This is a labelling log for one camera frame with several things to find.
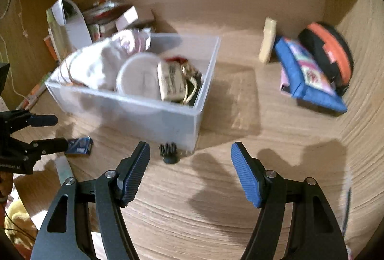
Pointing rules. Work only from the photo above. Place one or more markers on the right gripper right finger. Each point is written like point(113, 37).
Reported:
point(269, 192)

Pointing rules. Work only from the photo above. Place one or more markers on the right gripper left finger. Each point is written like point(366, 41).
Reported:
point(112, 193)

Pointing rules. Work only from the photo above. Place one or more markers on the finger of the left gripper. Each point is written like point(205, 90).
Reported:
point(49, 146)
point(34, 120)

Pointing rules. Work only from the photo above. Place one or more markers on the mint green highlighter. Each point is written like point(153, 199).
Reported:
point(63, 169)

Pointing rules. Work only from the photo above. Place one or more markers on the blue foil packet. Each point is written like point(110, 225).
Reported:
point(79, 146)

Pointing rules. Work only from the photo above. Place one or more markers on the black small clip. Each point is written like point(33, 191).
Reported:
point(169, 153)

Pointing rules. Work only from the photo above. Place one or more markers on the white cloth bag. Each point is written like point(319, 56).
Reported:
point(95, 66)

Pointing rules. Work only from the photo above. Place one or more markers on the cream eraser block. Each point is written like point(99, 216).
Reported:
point(171, 81)

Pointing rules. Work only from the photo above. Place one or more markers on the orange green tube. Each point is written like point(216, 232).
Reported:
point(35, 93)

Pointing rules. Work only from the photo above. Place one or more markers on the orange box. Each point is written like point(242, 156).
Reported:
point(51, 49)

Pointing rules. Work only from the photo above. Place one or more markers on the white paper receipt stand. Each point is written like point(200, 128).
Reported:
point(68, 26)

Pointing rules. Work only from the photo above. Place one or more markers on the white round lidded jar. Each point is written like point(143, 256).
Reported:
point(138, 76)

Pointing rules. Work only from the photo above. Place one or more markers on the clear plastic storage bin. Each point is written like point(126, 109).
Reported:
point(152, 120)

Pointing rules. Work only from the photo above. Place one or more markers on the blue patterned pouch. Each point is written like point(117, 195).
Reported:
point(303, 79)

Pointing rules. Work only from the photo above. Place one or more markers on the stack of books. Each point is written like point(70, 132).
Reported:
point(101, 17)

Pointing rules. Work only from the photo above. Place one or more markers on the pink striped pouch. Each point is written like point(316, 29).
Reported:
point(132, 41)

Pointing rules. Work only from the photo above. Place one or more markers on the white small box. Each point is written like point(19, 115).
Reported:
point(126, 19)

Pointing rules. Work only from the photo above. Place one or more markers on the cream yellow tube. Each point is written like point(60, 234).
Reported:
point(269, 34)

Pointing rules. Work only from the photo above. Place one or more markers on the black orange round case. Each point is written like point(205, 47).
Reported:
point(331, 52)

